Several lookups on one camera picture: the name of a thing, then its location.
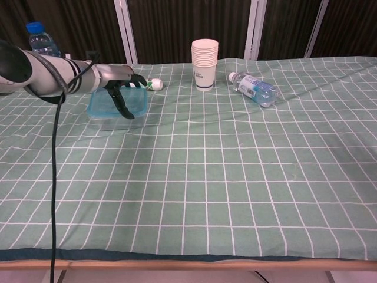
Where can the small white green tube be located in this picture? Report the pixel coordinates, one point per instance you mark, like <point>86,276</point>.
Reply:
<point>155,85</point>

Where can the dark slatted partition panel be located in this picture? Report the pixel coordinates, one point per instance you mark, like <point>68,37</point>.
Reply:
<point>288,26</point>
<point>82,26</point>
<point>350,26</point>
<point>182,20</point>

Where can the white partition post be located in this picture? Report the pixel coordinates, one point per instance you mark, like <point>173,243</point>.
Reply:
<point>254,29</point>
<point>126,32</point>
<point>315,29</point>

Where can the blue translucent plastic lid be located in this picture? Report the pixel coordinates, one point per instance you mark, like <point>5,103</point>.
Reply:
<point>101,103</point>

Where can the green checked tablecloth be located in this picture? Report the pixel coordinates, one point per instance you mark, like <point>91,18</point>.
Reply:
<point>206,177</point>

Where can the blue cap drink bottle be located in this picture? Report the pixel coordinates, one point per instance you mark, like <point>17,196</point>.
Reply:
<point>44,44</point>

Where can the white cap water bottle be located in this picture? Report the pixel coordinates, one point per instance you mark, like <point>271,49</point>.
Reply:
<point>256,88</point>

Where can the white paper cup stack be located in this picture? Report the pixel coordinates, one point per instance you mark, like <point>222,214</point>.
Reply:
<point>204,67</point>

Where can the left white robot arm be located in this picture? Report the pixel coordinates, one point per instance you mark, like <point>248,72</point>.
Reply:
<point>38,72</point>

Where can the clear plastic rectangular container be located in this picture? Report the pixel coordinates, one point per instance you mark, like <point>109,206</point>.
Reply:
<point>117,123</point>

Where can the left black grey robot hand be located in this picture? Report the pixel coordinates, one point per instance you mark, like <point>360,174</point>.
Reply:
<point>113,73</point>

